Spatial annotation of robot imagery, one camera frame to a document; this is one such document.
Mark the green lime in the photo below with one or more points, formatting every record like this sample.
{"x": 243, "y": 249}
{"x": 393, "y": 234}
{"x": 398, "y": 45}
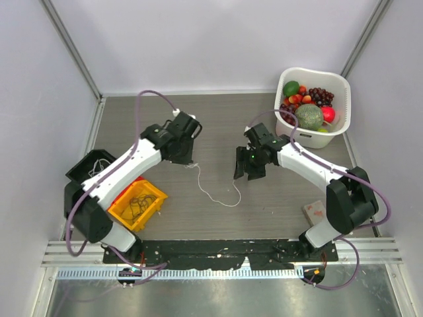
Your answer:
{"x": 290, "y": 88}

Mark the black plastic bin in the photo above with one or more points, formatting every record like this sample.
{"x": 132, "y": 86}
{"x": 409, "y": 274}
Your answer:
{"x": 90, "y": 165}

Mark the white slotted cable duct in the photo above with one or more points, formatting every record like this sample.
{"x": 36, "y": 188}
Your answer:
{"x": 121, "y": 273}

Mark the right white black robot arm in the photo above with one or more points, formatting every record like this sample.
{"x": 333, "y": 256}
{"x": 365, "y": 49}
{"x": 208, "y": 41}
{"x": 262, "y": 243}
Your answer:
{"x": 350, "y": 201}

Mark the dark red grape bunch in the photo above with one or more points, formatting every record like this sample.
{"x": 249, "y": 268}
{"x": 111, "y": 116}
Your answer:
{"x": 321, "y": 97}

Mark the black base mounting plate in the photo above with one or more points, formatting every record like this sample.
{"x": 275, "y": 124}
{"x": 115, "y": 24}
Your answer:
{"x": 220, "y": 255}

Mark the dark grape cluster left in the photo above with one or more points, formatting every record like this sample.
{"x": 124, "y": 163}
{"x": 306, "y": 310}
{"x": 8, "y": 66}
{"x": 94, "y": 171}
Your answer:
{"x": 288, "y": 110}

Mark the white plastic basket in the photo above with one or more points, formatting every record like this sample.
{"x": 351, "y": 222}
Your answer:
{"x": 342, "y": 103}

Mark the red plastic bin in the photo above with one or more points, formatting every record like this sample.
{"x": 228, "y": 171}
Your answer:
{"x": 123, "y": 199}

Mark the green netted melon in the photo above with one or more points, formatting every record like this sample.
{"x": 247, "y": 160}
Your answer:
{"x": 309, "y": 117}

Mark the red pink apple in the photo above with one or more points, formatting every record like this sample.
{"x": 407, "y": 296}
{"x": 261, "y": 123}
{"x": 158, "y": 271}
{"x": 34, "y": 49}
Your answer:
{"x": 329, "y": 114}

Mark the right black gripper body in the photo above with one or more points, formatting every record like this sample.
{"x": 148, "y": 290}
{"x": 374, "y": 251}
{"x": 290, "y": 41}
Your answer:
{"x": 255, "y": 164}

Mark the stained grey sponge block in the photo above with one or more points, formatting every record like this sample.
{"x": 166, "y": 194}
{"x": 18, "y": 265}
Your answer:
{"x": 314, "y": 212}

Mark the yellow plastic bin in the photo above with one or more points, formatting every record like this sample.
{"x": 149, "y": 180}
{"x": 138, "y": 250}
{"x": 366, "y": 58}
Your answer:
{"x": 141, "y": 209}

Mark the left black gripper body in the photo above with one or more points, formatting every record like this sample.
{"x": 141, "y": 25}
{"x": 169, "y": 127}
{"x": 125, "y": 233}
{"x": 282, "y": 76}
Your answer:
{"x": 184, "y": 155}

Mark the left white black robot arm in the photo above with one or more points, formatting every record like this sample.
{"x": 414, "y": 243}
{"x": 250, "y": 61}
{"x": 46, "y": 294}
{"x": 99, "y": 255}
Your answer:
{"x": 86, "y": 204}

